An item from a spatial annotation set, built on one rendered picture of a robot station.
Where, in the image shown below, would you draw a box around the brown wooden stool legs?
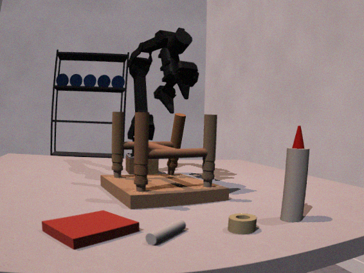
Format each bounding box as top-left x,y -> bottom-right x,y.
112,111 -> 217,192

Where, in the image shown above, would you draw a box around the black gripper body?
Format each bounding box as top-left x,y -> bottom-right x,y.
154,57 -> 198,99

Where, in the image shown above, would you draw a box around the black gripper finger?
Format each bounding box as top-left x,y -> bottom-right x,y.
156,93 -> 176,113
174,71 -> 196,99

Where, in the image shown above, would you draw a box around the brown wooden stool seat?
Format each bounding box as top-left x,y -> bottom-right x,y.
100,173 -> 230,209

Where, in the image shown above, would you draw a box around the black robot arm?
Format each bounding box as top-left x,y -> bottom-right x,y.
127,28 -> 192,142

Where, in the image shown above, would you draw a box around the tan short hollow cylinder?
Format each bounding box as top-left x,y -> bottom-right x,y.
228,213 -> 257,234

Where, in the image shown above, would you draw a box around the red flat block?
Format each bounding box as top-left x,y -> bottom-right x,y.
42,211 -> 140,250

